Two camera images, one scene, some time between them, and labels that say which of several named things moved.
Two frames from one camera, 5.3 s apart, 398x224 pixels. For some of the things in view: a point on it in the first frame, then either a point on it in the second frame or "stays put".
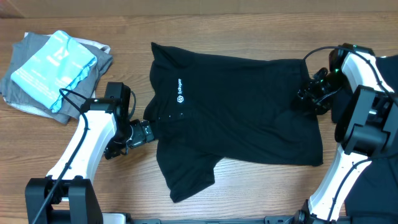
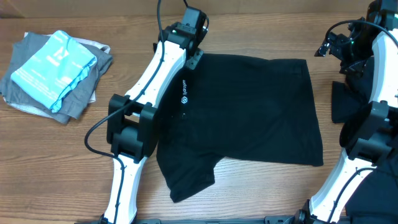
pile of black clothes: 372,198 stays put
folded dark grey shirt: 14,93 stays put
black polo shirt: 204,109 stays put
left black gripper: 143,132 -> 192,62
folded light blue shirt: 61,63 stays put
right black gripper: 323,106 -> 357,68
